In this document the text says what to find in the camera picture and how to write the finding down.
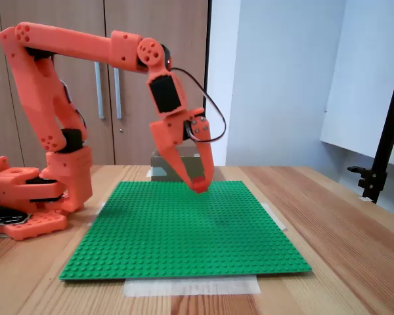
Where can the red lego block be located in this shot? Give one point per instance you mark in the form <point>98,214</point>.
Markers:
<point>200,186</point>

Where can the brown cardboard box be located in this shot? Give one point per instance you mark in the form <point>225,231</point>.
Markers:
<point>159,159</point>

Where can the green lego baseplate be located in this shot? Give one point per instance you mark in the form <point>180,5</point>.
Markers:
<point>184,236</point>

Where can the brown wooden cabinet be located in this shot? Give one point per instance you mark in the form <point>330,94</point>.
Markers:
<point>170,19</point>

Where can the short masking tape strip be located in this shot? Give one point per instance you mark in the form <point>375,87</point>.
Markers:
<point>95,218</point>
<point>275,218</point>

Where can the wide masking tape strip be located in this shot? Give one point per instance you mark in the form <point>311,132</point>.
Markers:
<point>190,287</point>

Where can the white board panel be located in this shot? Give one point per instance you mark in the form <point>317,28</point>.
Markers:
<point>358,82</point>

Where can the small white tape piece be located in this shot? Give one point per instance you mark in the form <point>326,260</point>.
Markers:
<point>366,199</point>

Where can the black camera stand with clamp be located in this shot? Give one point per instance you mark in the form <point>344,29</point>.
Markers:
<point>385,141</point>

